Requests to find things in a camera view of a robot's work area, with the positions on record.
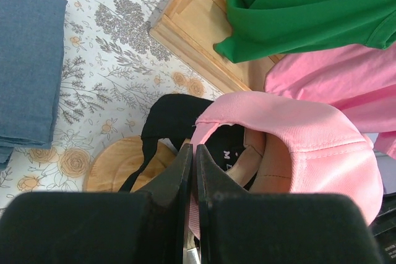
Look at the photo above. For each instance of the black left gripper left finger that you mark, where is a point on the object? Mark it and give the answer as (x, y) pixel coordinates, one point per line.
(146, 226)

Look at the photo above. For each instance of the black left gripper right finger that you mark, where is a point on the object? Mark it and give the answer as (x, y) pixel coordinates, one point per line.
(239, 227)

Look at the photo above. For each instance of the folded blue cloth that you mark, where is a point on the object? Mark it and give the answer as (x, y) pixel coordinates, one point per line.
(32, 54)

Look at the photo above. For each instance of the pink t-shirt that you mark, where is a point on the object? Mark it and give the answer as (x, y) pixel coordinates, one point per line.
(357, 80)

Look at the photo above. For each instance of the green tank top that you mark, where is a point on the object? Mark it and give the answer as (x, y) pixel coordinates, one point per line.
(261, 28)

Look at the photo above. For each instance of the wooden clothes rack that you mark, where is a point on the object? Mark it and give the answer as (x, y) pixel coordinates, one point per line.
(191, 28)

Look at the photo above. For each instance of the beige corduroy cap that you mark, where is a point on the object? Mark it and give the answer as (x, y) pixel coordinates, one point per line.
(249, 161)

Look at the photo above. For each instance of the black MLB cap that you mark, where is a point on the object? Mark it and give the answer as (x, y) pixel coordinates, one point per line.
(173, 116)

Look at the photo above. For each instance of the wooden hat stand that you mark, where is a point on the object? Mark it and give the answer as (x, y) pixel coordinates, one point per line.
(114, 165)

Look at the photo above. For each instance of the pink cap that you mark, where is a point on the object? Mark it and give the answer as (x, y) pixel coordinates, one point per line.
(310, 147)

